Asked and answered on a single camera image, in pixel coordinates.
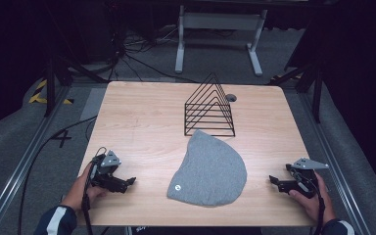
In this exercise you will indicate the black metal stand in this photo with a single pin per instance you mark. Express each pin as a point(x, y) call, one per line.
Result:
point(50, 88)
point(316, 94)

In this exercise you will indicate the gray knit beanie hat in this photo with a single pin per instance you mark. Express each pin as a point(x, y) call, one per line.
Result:
point(210, 173)

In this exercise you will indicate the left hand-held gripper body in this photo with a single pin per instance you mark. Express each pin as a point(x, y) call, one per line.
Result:
point(107, 170)

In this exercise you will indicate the black tape floor mark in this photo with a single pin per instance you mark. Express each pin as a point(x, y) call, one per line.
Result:
point(61, 137)

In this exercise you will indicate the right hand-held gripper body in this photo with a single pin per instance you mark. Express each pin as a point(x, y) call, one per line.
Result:
point(302, 178)

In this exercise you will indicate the person's right hand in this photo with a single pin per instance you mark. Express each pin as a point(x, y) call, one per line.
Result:
point(316, 202)

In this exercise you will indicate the person's left hand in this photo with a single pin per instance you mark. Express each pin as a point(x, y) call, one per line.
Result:
point(78, 192)

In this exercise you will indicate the aluminium floor rail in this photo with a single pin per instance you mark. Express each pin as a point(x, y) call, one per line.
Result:
point(334, 163)
point(23, 163)

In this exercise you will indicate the white metal table frame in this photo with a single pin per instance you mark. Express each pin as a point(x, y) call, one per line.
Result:
point(220, 23)

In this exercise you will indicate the yellow black hazard tape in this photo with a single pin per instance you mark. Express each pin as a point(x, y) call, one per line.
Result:
point(39, 96)

